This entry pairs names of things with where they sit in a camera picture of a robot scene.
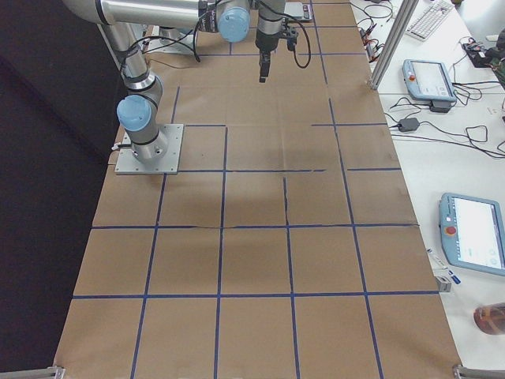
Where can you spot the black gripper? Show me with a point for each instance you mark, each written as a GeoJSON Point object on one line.
{"type": "Point", "coordinates": [263, 44]}

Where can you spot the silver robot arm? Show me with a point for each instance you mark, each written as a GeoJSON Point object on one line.
{"type": "Point", "coordinates": [198, 96]}

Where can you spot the silver digital kitchen scale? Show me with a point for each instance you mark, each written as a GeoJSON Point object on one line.
{"type": "Point", "coordinates": [299, 11]}

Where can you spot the black power adapter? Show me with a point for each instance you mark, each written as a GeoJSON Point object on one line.
{"type": "Point", "coordinates": [406, 125]}

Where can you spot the white keyboard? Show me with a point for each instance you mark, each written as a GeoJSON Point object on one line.
{"type": "Point", "coordinates": [429, 20]}

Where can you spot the blue teach pendant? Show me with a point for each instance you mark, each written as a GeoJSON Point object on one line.
{"type": "Point", "coordinates": [472, 233]}
{"type": "Point", "coordinates": [428, 80]}

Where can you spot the brown paper table cover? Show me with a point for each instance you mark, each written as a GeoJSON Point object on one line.
{"type": "Point", "coordinates": [315, 271]}

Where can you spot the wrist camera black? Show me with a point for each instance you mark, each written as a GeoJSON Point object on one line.
{"type": "Point", "coordinates": [292, 37]}

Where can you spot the aluminium frame post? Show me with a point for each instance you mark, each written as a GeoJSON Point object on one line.
{"type": "Point", "coordinates": [399, 26]}

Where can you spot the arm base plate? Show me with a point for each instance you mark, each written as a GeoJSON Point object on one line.
{"type": "Point", "coordinates": [162, 156]}

